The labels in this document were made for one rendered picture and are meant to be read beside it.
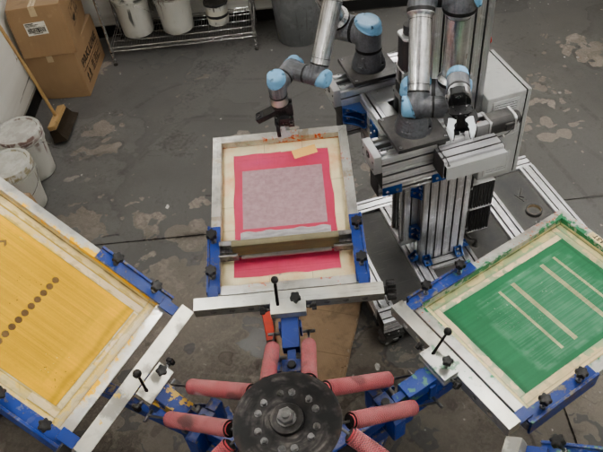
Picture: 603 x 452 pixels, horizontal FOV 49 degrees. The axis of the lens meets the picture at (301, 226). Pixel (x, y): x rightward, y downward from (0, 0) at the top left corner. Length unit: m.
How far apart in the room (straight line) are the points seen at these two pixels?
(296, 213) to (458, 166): 0.67
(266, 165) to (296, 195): 0.21
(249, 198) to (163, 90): 2.83
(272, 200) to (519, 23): 3.70
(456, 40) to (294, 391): 1.33
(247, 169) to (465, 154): 0.90
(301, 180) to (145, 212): 1.83
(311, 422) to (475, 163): 1.34
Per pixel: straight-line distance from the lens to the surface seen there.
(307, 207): 2.67
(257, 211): 2.69
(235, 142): 2.89
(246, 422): 1.86
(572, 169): 4.56
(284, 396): 1.88
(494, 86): 3.02
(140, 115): 5.24
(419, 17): 2.34
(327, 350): 3.48
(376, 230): 3.73
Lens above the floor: 2.94
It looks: 46 degrees down
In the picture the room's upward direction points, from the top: 7 degrees counter-clockwise
